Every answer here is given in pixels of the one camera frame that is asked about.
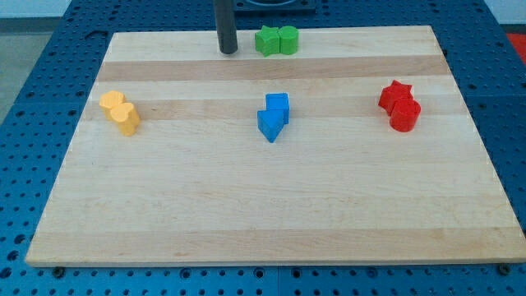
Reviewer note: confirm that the yellow pentagon block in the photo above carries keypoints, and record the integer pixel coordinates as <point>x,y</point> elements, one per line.
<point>110,100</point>

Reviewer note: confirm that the green cylinder block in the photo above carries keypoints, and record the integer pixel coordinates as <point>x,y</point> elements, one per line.
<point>289,36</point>

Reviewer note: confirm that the blue cube block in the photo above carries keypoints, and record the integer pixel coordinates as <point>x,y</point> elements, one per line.
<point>278,101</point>

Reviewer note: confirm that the green star block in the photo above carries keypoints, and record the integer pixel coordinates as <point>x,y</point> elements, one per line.
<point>267,40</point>

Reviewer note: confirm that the black cylindrical robot arm stick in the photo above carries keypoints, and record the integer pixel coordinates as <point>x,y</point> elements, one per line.
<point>225,26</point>

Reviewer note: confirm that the light wooden board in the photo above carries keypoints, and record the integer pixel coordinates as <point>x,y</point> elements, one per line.
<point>199,185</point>

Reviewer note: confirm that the yellow heart block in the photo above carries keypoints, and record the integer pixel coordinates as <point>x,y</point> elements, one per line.
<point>126,117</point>

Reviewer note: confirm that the blue triangle block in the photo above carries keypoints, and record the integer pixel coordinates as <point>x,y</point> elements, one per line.
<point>270,123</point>

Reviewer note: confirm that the red star block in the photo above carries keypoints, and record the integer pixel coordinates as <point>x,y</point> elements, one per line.
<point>391,94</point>

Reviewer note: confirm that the red cylinder block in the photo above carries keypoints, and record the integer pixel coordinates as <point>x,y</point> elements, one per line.
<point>404,115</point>

